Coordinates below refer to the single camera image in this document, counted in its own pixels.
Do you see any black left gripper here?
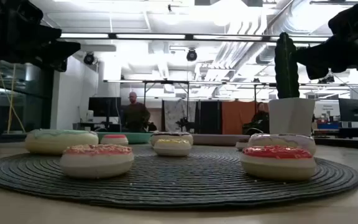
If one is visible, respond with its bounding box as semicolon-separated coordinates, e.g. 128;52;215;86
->
0;26;81;73

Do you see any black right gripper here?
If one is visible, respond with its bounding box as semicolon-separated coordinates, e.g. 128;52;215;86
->
293;32;358;81

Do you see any large green iced donut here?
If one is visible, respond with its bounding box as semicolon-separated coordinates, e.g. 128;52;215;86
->
24;129;99;156

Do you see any large purple iced donut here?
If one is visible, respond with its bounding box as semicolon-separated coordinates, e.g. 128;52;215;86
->
247;133;317;156

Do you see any small pink iced donut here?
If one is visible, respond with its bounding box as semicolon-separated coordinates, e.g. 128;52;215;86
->
100;134;129;146

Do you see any pink sprinkled donut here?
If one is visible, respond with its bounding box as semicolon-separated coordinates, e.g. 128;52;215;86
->
60;144;135;179

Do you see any small brown iced donut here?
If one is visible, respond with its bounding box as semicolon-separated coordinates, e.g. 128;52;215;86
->
235;138;250;151

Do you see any small red iced donut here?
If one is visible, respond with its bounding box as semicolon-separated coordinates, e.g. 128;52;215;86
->
239;145;317;182

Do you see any chocolate iced drizzled donut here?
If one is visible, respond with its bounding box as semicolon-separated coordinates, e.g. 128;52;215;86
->
149;131;195;147

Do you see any small yellow iced donut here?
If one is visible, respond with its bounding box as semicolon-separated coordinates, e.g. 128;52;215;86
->
153;138;193;157

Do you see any green cactus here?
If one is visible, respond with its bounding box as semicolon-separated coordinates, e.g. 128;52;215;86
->
274;32;300;100

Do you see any white plant pot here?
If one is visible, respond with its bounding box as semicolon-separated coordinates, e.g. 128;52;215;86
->
268;97;316;137

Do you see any black computer monitor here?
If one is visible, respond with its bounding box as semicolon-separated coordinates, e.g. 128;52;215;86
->
88;96;122;132
338;98;358;123

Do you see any person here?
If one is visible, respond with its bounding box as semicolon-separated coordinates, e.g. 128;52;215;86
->
121;91;151;133
242;101;270;135

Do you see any long ceiling light bar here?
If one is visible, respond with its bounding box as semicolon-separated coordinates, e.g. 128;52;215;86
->
59;32;331;42

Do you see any orange curtain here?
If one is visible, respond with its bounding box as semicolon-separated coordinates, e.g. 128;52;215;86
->
221;101;270;135

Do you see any teal plate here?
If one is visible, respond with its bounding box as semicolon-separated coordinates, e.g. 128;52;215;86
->
96;131;152;145

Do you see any black curtain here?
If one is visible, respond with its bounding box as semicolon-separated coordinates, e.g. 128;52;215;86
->
194;100;223;134

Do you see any grey patterned cloth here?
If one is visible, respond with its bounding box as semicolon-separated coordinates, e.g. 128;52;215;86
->
162;99;195;133

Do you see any purple plate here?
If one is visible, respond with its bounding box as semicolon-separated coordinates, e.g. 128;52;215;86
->
192;134;251;147

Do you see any round grey woven placemat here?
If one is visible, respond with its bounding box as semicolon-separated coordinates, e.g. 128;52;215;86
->
0;144;358;208

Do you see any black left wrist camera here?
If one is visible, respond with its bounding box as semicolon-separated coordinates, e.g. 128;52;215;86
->
0;0;45;29

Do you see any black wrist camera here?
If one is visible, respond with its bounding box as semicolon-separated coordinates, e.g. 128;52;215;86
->
0;0;45;29
328;0;358;34

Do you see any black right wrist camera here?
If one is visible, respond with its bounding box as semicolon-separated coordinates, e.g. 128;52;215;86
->
328;0;358;34

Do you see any yellow extension cable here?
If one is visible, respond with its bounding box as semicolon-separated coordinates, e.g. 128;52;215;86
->
0;62;26;134

